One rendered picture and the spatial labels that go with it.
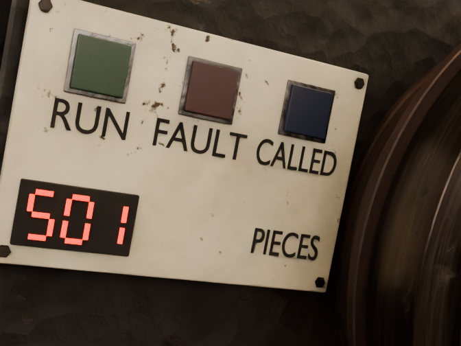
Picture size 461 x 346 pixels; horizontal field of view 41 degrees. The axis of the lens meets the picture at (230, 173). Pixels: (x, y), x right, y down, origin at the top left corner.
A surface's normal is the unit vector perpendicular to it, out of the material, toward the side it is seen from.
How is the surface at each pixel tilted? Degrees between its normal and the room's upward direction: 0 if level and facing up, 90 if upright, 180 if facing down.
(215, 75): 90
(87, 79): 90
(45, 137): 90
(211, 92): 90
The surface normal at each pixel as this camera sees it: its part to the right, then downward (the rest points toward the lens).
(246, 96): 0.37, 0.12
